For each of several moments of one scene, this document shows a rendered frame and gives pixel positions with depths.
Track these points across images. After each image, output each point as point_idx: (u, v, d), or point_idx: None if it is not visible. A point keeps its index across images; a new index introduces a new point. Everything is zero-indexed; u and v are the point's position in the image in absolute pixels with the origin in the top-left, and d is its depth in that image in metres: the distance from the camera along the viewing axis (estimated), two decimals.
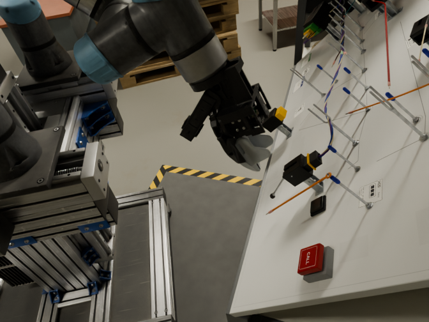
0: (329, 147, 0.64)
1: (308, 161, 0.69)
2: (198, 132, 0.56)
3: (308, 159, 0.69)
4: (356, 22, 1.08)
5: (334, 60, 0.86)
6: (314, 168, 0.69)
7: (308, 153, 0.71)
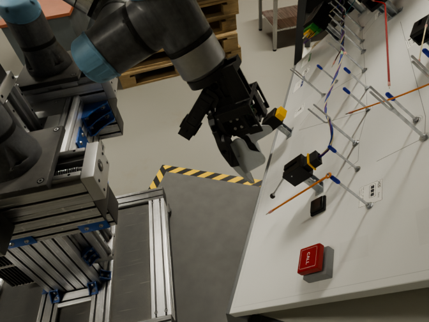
0: (329, 147, 0.64)
1: (308, 161, 0.69)
2: (196, 131, 0.56)
3: (308, 159, 0.69)
4: (356, 22, 1.08)
5: (334, 60, 0.86)
6: (314, 168, 0.69)
7: (308, 153, 0.71)
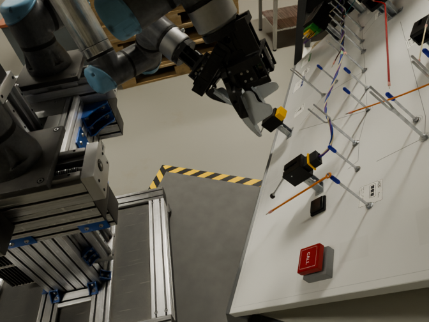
0: (329, 147, 0.64)
1: (308, 161, 0.69)
2: (209, 87, 0.61)
3: (308, 159, 0.69)
4: (356, 22, 1.08)
5: (334, 60, 0.86)
6: (314, 168, 0.69)
7: (308, 153, 0.71)
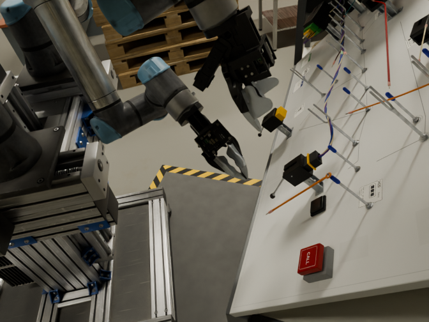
0: (329, 147, 0.64)
1: (308, 161, 0.69)
2: (209, 82, 0.62)
3: (308, 159, 0.69)
4: (356, 22, 1.08)
5: (334, 60, 0.86)
6: (314, 168, 0.69)
7: (308, 153, 0.71)
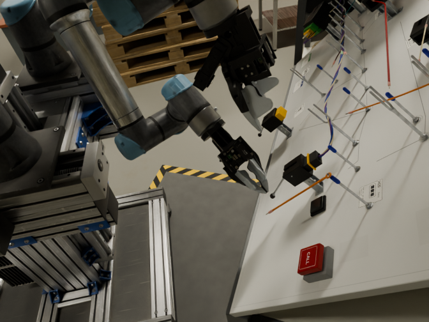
0: (329, 147, 0.64)
1: (308, 161, 0.69)
2: (209, 82, 0.62)
3: (308, 159, 0.69)
4: (356, 22, 1.08)
5: (334, 60, 0.86)
6: (314, 168, 0.69)
7: (308, 153, 0.71)
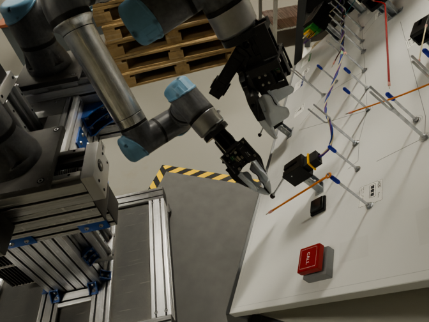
0: (329, 147, 0.64)
1: (308, 161, 0.69)
2: (225, 90, 0.63)
3: (308, 159, 0.69)
4: (356, 22, 1.08)
5: (334, 60, 0.86)
6: (314, 168, 0.69)
7: (308, 153, 0.71)
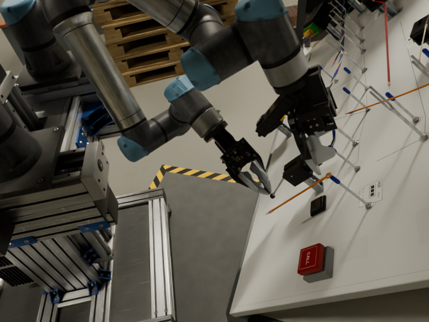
0: (329, 147, 0.64)
1: None
2: (272, 129, 0.66)
3: None
4: (356, 22, 1.08)
5: (334, 60, 0.86)
6: None
7: None
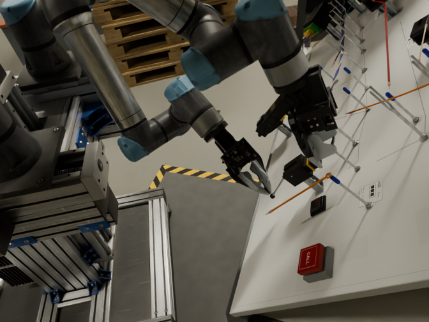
0: None
1: (307, 162, 0.69)
2: (272, 129, 0.65)
3: (308, 160, 0.69)
4: (356, 22, 1.08)
5: (334, 60, 0.86)
6: (313, 169, 0.69)
7: None
